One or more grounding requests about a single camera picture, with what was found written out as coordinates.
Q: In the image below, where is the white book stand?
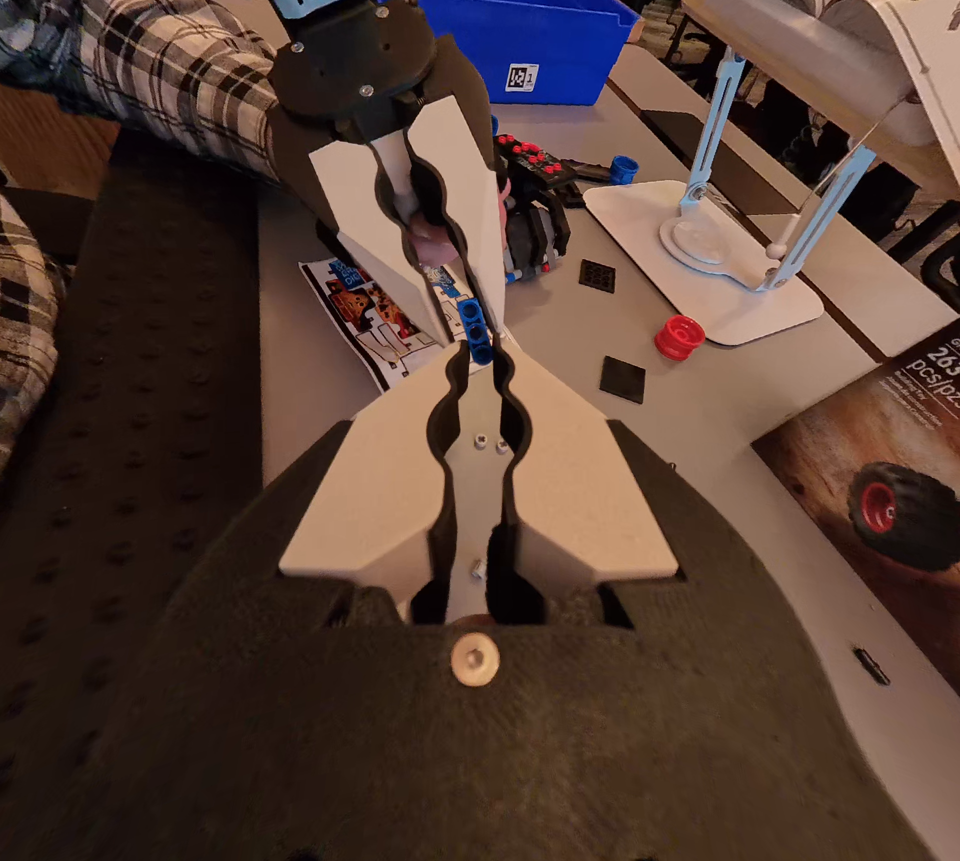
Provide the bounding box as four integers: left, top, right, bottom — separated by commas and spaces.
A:
583, 0, 960, 346

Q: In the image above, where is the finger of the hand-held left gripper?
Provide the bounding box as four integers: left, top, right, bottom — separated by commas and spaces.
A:
309, 128, 455, 347
408, 92, 506, 345

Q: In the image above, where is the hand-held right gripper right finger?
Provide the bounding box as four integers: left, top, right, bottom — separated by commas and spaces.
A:
487, 343, 680, 624

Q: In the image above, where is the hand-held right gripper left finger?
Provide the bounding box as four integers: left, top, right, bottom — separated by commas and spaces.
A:
279, 342, 468, 624

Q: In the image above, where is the grey desk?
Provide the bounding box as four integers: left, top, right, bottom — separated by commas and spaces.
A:
180, 0, 960, 861

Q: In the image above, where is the blue holed beam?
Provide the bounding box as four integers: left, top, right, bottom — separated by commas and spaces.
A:
457, 298, 496, 367

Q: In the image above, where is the small black pin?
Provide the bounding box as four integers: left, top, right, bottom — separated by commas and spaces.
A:
853, 645, 892, 688

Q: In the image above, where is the sticker sheet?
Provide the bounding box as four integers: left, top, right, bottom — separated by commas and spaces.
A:
298, 259, 519, 393

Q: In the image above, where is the smooth black square tile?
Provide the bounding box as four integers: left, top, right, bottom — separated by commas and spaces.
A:
598, 355, 648, 405

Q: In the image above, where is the toy truck chassis model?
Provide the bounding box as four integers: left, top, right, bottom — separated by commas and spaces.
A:
491, 133, 594, 288

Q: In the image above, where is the blue plastic bin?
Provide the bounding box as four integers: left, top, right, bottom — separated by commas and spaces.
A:
367, 0, 642, 106

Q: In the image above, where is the toy truck set box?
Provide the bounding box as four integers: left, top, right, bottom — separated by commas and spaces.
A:
752, 321, 960, 697

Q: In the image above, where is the red wheel hub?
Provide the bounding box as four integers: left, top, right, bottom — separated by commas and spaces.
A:
654, 315, 706, 361

